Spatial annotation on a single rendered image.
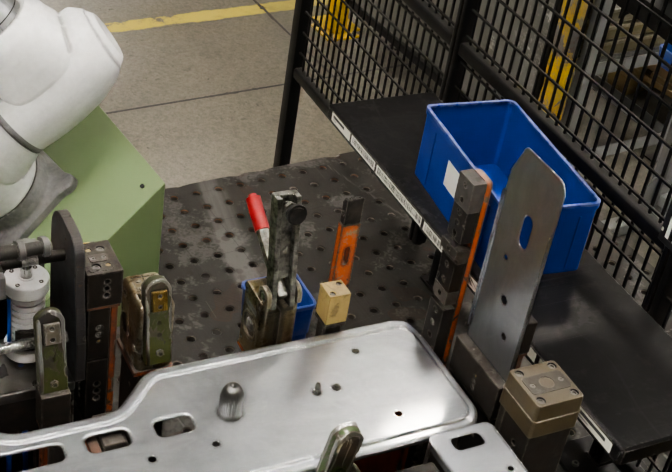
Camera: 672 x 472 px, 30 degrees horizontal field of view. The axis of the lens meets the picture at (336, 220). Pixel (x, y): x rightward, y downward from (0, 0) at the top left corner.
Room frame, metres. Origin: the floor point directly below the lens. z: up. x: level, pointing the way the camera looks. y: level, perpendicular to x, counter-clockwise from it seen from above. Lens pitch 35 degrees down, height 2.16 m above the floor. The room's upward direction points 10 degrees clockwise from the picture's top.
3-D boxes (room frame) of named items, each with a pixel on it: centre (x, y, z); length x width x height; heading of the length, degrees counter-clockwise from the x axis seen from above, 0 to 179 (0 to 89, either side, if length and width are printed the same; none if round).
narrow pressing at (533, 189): (1.38, -0.25, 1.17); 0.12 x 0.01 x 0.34; 32
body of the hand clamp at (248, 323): (1.39, 0.07, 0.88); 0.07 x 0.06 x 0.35; 32
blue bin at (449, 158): (1.70, -0.25, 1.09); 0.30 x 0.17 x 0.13; 26
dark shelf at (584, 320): (1.65, -0.28, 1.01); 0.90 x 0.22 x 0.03; 32
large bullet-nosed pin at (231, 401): (1.19, 0.09, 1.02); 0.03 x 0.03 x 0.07
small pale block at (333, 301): (1.40, -0.02, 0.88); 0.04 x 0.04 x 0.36; 32
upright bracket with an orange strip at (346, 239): (1.44, -0.02, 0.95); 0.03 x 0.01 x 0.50; 122
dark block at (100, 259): (1.31, 0.30, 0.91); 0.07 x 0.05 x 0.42; 32
